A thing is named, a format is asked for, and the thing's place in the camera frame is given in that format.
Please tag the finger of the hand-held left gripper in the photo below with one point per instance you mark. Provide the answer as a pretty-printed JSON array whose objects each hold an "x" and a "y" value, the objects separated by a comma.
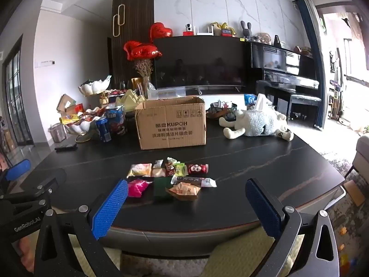
[
  {"x": 43, "y": 179},
  {"x": 18, "y": 168}
]

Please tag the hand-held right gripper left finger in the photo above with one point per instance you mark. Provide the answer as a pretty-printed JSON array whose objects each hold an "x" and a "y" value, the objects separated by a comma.
[{"x": 111, "y": 207}]

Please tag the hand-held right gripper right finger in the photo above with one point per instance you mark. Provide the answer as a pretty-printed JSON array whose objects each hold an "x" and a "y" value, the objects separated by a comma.
[{"x": 262, "y": 207}]

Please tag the cream snack packet red trim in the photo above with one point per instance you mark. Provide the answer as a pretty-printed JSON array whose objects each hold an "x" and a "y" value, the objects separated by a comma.
[{"x": 139, "y": 169}]

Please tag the brown cardboard box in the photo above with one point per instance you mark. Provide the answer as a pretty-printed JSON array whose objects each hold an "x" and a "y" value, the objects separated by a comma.
[{"x": 173, "y": 127}]

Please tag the tray of red snacks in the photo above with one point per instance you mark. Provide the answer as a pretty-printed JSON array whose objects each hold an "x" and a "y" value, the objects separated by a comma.
[{"x": 118, "y": 92}]

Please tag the pink snack packet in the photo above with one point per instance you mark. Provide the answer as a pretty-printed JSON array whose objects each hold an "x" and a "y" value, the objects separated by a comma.
[{"x": 137, "y": 188}]

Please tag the black remote control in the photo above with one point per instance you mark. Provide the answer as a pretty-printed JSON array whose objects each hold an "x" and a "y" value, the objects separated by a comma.
[{"x": 66, "y": 147}]

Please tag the clear plastic bin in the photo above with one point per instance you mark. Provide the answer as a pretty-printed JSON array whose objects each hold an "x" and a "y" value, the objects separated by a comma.
[{"x": 57, "y": 132}]

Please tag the dark green snack packet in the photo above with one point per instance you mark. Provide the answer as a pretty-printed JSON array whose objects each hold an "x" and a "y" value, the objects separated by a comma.
[{"x": 162, "y": 189}]

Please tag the pale cream snack packet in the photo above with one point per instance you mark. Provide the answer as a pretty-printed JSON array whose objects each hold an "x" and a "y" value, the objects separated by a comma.
[{"x": 158, "y": 173}]

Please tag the small white snack packet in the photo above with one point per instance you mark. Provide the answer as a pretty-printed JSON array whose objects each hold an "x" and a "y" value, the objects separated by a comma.
[{"x": 158, "y": 164}]

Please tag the long white brown snack packet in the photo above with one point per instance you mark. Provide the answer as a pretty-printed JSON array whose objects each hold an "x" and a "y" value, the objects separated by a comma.
[{"x": 201, "y": 182}]

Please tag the white lotus tiered snack stand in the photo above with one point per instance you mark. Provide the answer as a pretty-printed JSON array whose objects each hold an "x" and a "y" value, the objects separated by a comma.
[{"x": 83, "y": 127}]

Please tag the brown red snack packet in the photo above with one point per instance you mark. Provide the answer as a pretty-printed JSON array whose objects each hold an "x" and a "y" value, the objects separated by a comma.
[{"x": 170, "y": 169}]

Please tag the black framed glass door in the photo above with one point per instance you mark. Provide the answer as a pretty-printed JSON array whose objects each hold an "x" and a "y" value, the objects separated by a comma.
[{"x": 14, "y": 98}]

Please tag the orange snack packet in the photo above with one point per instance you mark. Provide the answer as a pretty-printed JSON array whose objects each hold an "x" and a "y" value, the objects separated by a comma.
[{"x": 184, "y": 192}]

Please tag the blue drink can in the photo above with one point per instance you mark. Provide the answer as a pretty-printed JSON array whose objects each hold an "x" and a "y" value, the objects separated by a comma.
[{"x": 103, "y": 129}]

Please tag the small white green candy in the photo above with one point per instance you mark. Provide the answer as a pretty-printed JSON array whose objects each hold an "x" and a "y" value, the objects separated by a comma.
[{"x": 172, "y": 159}]

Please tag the open cardboard carton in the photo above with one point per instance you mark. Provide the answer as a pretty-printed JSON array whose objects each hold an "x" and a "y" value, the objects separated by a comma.
[{"x": 65, "y": 104}]

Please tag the white plush sheep toy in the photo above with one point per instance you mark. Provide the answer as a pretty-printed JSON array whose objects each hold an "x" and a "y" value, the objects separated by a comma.
[{"x": 256, "y": 122}]

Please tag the blue snack box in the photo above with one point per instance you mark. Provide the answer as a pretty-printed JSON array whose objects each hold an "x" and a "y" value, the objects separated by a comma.
[{"x": 115, "y": 121}]

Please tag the cardboard sheet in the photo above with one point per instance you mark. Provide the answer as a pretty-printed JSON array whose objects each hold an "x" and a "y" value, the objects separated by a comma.
[{"x": 355, "y": 192}]

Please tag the dark patterned basket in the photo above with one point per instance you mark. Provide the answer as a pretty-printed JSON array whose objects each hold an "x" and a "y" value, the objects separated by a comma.
[{"x": 219, "y": 112}]

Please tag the blue snack bag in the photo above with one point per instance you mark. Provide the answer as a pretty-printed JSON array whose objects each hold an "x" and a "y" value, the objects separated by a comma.
[{"x": 249, "y": 99}]

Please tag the grey sofa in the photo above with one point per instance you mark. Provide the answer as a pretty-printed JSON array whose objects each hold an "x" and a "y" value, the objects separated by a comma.
[{"x": 362, "y": 155}]

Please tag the white television cabinet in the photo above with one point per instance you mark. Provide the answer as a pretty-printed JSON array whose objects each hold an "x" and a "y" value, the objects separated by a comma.
[{"x": 224, "y": 96}]

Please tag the black piano bench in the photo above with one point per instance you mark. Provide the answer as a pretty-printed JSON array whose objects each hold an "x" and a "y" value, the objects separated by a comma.
[{"x": 305, "y": 97}]

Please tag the gold gift bag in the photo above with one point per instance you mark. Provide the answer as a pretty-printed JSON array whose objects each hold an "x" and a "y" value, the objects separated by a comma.
[{"x": 136, "y": 86}]

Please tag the clear storage box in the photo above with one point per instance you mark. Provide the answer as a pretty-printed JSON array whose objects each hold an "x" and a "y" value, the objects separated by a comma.
[{"x": 170, "y": 93}]

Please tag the dried flower vase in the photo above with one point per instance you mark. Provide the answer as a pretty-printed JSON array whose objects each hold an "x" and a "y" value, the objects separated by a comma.
[{"x": 143, "y": 67}]

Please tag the black upright piano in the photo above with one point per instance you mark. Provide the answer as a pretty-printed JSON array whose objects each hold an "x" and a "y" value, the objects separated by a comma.
[{"x": 274, "y": 60}]

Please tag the black television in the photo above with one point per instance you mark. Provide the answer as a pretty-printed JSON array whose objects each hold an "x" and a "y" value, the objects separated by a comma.
[{"x": 201, "y": 63}]

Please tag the blue curtain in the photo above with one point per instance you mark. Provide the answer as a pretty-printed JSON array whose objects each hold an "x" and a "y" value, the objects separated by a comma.
[{"x": 312, "y": 57}]

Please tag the large red heart balloon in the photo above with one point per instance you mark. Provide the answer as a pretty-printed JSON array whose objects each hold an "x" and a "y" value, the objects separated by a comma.
[{"x": 141, "y": 50}]

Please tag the black metronome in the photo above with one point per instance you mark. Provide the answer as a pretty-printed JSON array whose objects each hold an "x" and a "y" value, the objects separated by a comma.
[{"x": 277, "y": 43}]

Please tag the brown plush doll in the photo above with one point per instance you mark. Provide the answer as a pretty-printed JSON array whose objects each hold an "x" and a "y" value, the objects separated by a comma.
[{"x": 264, "y": 38}]

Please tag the grey bunny plush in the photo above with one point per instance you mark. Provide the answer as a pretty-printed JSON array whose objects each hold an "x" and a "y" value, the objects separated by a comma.
[{"x": 246, "y": 31}]

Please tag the red digital clock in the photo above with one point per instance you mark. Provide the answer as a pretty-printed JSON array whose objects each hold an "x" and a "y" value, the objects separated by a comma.
[{"x": 227, "y": 33}]

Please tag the small red heart balloon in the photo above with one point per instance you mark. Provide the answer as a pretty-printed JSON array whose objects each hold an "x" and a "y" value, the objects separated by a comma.
[{"x": 160, "y": 31}]

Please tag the white router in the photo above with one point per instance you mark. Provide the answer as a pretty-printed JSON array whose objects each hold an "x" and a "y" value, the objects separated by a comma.
[{"x": 204, "y": 33}]

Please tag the yellow toy figure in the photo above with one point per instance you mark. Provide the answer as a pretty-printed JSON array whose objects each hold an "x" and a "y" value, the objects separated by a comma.
[{"x": 217, "y": 25}]

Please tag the gold clip wall ornament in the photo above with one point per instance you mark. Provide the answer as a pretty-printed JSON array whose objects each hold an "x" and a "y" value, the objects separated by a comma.
[{"x": 122, "y": 17}]

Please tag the white security camera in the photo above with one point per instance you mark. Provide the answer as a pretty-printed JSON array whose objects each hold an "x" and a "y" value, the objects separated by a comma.
[{"x": 189, "y": 27}]

